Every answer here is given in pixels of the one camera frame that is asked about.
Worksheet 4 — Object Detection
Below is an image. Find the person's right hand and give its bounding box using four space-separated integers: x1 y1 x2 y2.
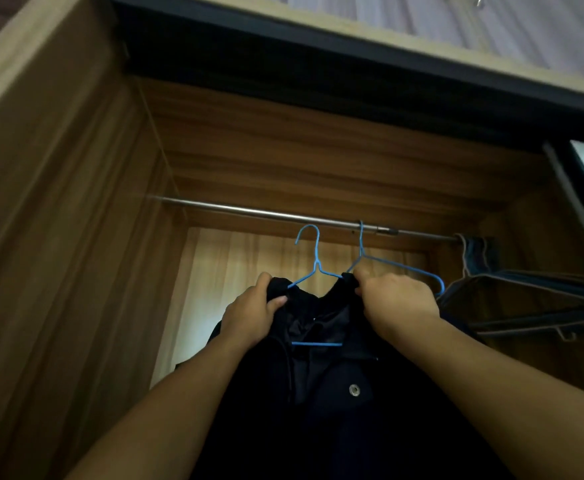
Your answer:
352 267 442 353

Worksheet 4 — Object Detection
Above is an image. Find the person's left hand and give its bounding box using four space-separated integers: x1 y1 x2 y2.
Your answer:
219 272 289 353

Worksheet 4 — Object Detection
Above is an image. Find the blue wire hanger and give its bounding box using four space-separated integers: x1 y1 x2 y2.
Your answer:
287 224 345 348
345 220 446 299

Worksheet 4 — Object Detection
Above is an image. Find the navy blue jacket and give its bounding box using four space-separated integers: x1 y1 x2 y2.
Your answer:
174 272 518 480

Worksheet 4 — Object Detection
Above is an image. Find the wooden wardrobe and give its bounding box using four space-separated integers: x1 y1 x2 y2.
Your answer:
0 0 584 480

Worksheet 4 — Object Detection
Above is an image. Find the person's right forearm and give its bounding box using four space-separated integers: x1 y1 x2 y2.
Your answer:
396 314 584 480

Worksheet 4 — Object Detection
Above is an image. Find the person's left forearm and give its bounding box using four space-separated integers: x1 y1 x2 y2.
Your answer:
64 339 253 480

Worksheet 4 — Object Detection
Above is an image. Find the bunch of grey hangers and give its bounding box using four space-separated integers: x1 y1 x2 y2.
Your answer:
436 233 584 343

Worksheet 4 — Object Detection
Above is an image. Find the metal wardrobe rail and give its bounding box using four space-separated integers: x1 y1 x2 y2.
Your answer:
147 194 462 242

